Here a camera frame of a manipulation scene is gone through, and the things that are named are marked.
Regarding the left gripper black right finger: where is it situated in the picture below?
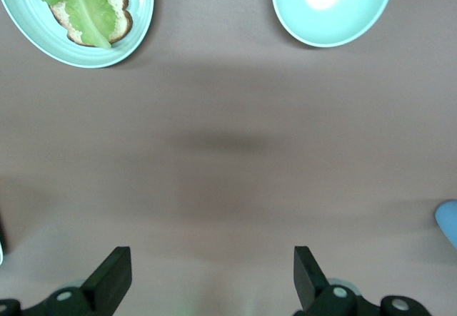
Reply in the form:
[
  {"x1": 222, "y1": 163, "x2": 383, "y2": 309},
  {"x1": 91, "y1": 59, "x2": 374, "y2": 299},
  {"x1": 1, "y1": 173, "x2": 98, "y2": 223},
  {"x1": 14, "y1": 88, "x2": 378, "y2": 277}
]
[{"x1": 292, "y1": 246, "x2": 433, "y2": 316}]

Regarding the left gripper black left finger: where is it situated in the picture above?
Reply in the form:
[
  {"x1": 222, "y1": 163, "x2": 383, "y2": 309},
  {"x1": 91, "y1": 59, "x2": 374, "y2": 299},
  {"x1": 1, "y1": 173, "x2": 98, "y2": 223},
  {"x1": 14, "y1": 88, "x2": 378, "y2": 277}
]
[{"x1": 0, "y1": 246, "x2": 133, "y2": 316}]

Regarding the mint green bowl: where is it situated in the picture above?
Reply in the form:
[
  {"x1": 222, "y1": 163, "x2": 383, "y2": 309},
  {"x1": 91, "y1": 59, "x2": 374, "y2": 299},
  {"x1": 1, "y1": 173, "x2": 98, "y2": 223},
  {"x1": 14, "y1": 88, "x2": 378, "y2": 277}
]
[{"x1": 271, "y1": 0, "x2": 396, "y2": 49}]

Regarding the mint green plate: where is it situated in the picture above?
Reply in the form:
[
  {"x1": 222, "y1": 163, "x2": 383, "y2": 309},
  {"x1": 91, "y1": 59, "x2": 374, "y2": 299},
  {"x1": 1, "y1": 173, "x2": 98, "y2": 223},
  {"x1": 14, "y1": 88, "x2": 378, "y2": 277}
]
[{"x1": 0, "y1": 0, "x2": 156, "y2": 69}]

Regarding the blue cup holding paper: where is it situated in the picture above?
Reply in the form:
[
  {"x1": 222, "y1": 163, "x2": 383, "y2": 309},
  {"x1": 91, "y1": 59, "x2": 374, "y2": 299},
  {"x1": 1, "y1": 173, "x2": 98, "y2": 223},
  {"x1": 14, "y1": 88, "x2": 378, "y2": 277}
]
[{"x1": 434, "y1": 198, "x2": 457, "y2": 250}]

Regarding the green lettuce leaf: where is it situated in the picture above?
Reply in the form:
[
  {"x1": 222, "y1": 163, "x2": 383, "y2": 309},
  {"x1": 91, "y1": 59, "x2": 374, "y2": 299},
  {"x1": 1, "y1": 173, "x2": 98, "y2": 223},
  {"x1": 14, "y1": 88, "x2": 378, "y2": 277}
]
[{"x1": 32, "y1": 0, "x2": 124, "y2": 51}]

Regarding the toast bread slice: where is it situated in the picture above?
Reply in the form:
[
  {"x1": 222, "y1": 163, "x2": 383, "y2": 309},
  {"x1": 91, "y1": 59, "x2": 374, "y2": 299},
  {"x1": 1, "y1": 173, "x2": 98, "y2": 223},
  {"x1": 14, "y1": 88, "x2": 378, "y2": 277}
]
[{"x1": 49, "y1": 0, "x2": 134, "y2": 48}]

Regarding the cream toaster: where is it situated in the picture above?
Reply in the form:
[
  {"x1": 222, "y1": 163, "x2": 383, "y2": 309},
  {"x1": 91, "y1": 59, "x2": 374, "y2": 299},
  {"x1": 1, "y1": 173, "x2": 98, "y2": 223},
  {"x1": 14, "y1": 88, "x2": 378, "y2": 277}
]
[{"x1": 0, "y1": 209, "x2": 6, "y2": 265}]

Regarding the brown table cover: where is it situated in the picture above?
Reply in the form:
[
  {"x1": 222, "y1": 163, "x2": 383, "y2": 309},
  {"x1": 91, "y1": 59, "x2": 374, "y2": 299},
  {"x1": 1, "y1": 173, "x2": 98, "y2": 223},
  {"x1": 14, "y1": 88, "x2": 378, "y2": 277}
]
[{"x1": 0, "y1": 0, "x2": 457, "y2": 316}]

